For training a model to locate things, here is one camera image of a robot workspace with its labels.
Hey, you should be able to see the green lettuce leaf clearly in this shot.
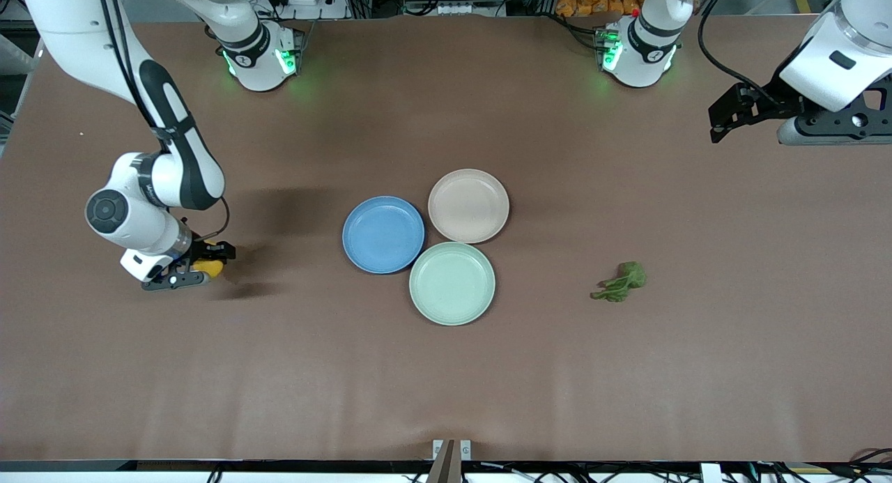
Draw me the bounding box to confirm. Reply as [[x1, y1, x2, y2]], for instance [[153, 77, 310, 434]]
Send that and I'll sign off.
[[590, 261, 647, 303]]

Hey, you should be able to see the blue plate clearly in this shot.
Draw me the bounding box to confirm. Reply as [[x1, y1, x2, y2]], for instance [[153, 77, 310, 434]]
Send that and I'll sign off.
[[341, 196, 426, 275]]

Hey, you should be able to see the pale green plate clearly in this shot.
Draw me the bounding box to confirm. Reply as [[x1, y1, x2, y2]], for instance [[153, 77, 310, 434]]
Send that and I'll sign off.
[[408, 242, 496, 326]]

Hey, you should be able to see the beige plate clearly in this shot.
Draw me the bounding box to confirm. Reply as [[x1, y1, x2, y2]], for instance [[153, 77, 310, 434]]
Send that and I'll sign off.
[[427, 168, 510, 245]]

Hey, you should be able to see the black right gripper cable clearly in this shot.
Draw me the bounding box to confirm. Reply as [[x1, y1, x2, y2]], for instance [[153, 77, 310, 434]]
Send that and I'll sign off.
[[201, 196, 231, 241]]

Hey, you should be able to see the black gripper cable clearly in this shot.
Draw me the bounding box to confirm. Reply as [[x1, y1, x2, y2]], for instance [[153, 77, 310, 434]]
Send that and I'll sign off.
[[698, 0, 778, 104], [201, 196, 231, 241]]

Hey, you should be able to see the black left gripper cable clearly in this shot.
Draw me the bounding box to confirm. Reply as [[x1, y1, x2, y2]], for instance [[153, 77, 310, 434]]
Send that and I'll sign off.
[[698, 0, 778, 104]]

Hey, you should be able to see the metal table edge bracket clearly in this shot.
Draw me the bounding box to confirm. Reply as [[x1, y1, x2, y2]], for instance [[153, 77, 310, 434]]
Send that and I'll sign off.
[[426, 439, 472, 483]]

